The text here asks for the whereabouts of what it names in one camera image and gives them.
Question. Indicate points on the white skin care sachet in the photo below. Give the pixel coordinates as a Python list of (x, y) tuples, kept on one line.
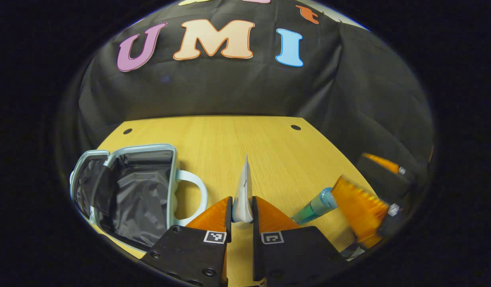
[(243, 195)]

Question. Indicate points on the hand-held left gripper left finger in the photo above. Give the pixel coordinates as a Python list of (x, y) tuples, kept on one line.
[(189, 251)]

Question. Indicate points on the light blue suitcase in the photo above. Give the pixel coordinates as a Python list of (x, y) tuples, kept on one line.
[(141, 191)]

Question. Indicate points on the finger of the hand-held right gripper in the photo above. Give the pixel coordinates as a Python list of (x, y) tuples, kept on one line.
[(360, 211), (384, 179)]

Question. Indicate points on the blue skin care bottle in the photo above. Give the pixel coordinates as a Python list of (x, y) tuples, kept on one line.
[(315, 207)]

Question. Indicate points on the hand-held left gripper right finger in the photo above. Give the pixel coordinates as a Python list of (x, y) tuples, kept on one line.
[(293, 251)]

